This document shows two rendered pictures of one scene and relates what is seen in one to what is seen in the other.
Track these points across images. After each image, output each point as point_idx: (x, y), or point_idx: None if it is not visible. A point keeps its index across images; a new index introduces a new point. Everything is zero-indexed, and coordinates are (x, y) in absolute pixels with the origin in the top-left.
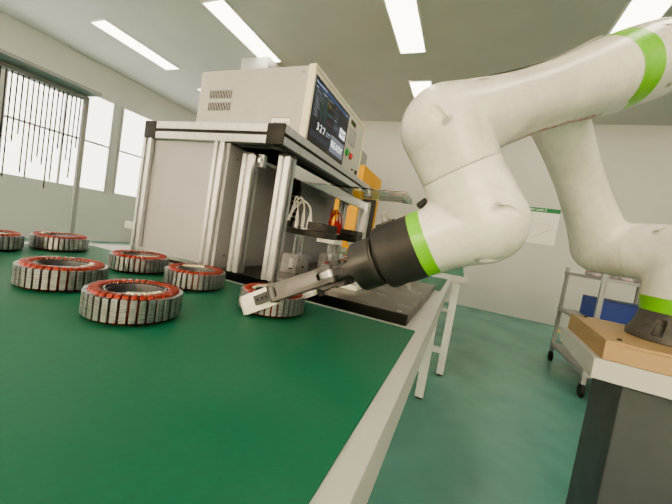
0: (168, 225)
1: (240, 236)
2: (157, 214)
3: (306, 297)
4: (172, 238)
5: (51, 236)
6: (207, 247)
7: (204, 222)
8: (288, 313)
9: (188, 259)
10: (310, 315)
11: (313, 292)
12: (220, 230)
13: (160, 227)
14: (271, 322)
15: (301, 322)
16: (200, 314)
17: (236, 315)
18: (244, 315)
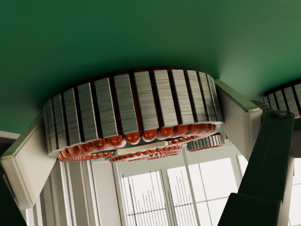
0: (108, 196)
1: (69, 224)
2: (113, 203)
3: (29, 138)
4: (103, 182)
5: (174, 154)
6: (92, 186)
7: (100, 220)
8: (167, 79)
9: (96, 162)
10: (46, 73)
11: (20, 161)
12: (83, 219)
13: (110, 190)
14: (228, 53)
15: (151, 43)
16: (268, 81)
17: (233, 78)
18: (221, 78)
